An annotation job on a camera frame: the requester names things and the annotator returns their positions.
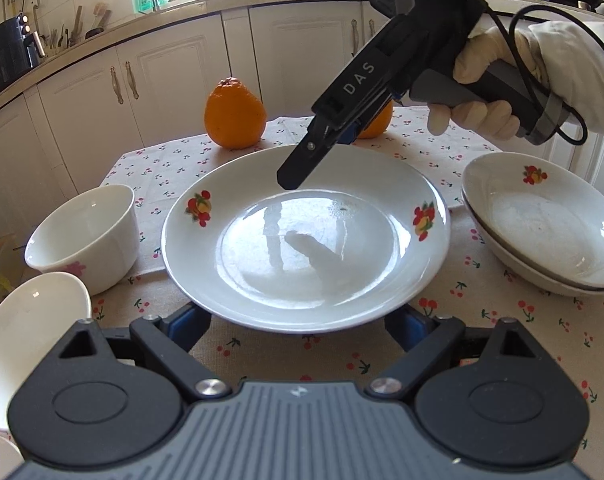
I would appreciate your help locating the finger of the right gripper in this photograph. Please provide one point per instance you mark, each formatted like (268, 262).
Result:
(352, 133)
(308, 154)

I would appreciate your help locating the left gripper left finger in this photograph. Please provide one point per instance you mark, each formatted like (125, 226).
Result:
(105, 396)

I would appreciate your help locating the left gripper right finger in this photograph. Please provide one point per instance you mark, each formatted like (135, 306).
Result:
(493, 397)

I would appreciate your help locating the white plate with fruit print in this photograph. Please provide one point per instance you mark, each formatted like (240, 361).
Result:
(363, 235)

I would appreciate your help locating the plain white bowl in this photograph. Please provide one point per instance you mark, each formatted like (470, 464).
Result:
(32, 319)

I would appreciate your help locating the white bowl pink flowers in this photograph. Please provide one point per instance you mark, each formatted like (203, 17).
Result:
(94, 236)

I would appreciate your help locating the white plate with crumbs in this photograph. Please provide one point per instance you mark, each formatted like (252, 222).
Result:
(552, 219)

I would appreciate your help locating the orange with green leaf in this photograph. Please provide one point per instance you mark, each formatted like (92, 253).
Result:
(379, 124)

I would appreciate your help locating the orange without leaf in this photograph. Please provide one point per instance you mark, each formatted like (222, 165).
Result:
(234, 117)

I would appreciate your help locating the black air fryer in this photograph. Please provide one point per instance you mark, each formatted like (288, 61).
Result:
(21, 49)

